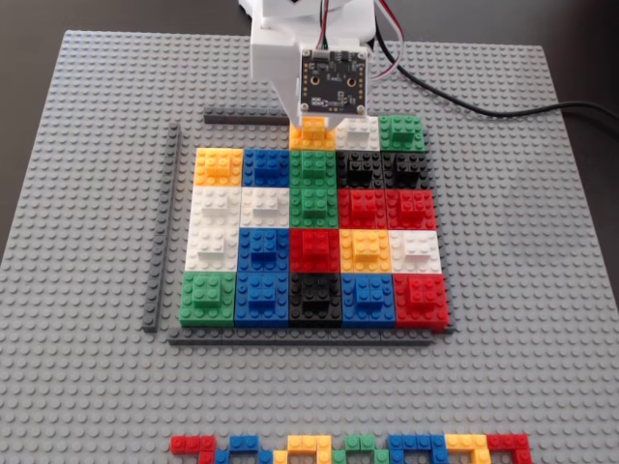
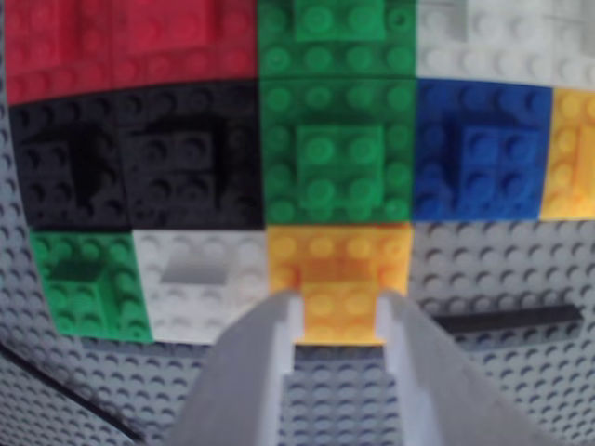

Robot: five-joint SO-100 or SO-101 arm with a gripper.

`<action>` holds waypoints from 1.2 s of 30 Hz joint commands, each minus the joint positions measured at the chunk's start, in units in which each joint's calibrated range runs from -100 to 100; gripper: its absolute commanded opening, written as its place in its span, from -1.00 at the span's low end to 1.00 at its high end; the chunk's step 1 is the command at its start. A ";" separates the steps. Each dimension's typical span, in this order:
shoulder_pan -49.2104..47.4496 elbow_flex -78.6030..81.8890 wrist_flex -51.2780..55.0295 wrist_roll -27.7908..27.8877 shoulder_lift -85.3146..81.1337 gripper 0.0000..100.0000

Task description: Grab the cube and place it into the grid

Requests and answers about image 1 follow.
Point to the blue flat lego bricks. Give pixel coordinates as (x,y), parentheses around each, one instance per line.
(416,442)
(244,442)

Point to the dark grey lego rail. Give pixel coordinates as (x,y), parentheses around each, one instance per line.
(440,212)
(162,232)
(290,337)
(242,117)

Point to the green lego cube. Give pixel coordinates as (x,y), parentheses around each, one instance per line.
(313,169)
(207,299)
(401,135)
(313,208)

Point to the green flat lego bricks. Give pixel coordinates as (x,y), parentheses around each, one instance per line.
(360,442)

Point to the white lego cube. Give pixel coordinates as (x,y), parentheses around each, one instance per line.
(212,249)
(265,208)
(360,135)
(215,208)
(416,251)

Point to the yellow lego cube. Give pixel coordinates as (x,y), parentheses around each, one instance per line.
(217,166)
(365,251)
(312,140)

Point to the red flat lego bricks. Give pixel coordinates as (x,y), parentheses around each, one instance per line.
(508,442)
(186,443)

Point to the black lego cube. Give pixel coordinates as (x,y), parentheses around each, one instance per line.
(315,300)
(359,170)
(407,171)

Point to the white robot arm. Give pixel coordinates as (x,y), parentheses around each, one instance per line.
(295,12)

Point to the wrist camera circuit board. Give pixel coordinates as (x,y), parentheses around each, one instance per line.
(333,82)

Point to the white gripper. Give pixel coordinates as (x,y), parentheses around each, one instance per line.
(290,99)

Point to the yellow flat lego bricks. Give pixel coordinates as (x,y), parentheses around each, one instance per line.
(309,442)
(464,441)

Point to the blue lego cube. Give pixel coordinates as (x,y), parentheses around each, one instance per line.
(263,250)
(262,300)
(368,300)
(266,169)

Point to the red lego cube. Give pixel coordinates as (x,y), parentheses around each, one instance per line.
(362,209)
(314,250)
(421,302)
(411,210)

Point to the grey studded lego baseplate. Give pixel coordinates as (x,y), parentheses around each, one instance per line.
(97,386)

